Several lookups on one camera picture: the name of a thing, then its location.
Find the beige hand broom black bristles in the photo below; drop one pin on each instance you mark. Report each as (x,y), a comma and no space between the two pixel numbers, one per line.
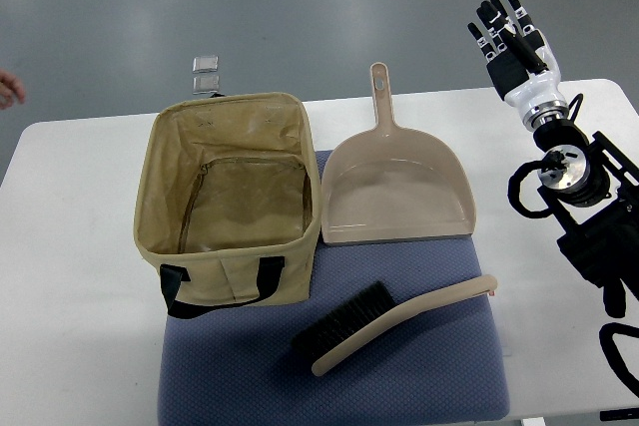
(369,314)

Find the beige plastic dustpan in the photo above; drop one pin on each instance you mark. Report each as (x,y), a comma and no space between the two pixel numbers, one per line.
(392,183)

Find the blue quilted mat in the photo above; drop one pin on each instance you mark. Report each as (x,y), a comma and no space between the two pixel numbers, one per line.
(394,333)

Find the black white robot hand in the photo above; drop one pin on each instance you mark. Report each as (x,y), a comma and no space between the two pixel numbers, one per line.
(519,61)

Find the yellow fabric bag black handles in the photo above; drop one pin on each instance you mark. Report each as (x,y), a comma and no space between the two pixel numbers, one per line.
(228,205)

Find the upper silver floor plate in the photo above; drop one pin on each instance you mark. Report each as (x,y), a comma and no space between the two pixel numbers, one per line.
(205,64)

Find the person hand at edge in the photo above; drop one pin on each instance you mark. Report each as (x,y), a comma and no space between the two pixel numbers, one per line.
(12,89)

